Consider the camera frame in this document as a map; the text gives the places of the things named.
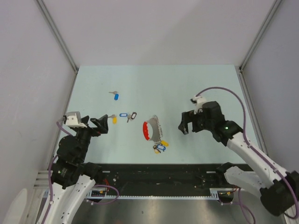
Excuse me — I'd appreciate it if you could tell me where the white slotted cable duct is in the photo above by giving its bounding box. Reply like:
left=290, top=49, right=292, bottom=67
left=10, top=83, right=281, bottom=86
left=86, top=190, right=219, bottom=201

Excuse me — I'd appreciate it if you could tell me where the left aluminium corner post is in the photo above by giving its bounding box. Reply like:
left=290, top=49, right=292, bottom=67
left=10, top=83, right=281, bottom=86
left=35, top=0, right=79, bottom=73

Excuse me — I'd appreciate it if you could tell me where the aluminium corner post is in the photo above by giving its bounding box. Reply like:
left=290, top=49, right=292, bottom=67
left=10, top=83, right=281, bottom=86
left=238, top=0, right=283, bottom=70
left=35, top=0, right=79, bottom=73

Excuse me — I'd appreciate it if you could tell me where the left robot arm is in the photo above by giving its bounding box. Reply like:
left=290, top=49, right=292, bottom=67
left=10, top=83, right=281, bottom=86
left=37, top=112, right=108, bottom=224

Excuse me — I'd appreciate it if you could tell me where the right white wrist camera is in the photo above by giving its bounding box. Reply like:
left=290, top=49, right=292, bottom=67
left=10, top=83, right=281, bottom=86
left=191, top=95, right=207, bottom=114

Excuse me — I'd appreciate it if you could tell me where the right aluminium corner post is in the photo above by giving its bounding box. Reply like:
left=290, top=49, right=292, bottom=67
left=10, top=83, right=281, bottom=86
left=238, top=0, right=283, bottom=70

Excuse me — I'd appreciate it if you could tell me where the yellow tag on holder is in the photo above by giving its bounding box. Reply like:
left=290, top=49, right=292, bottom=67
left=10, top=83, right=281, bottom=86
left=161, top=140, right=169, bottom=147

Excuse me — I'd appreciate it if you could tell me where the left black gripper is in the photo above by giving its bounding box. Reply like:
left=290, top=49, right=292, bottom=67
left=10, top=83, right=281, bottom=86
left=74, top=114, right=108, bottom=161

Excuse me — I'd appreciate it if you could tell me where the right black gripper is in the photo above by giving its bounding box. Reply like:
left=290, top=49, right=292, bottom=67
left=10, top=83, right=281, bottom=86
left=178, top=109, right=214, bottom=134

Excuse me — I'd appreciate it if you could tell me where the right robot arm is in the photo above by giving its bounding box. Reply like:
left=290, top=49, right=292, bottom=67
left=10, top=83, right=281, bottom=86
left=178, top=97, right=299, bottom=216

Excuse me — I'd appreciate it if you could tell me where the key with black tag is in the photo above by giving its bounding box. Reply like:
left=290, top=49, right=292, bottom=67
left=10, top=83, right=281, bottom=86
left=127, top=112, right=137, bottom=123

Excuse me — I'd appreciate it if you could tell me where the key with yellow tag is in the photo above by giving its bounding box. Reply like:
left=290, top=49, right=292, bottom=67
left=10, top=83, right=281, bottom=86
left=108, top=114, right=117, bottom=124

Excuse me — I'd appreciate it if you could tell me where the red-handled metal key holder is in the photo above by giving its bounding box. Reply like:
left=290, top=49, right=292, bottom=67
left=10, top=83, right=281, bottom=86
left=142, top=115, right=163, bottom=143

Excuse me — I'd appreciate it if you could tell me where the blue tag on holder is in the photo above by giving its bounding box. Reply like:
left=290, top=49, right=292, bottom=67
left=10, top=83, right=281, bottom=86
left=153, top=144, right=166, bottom=154

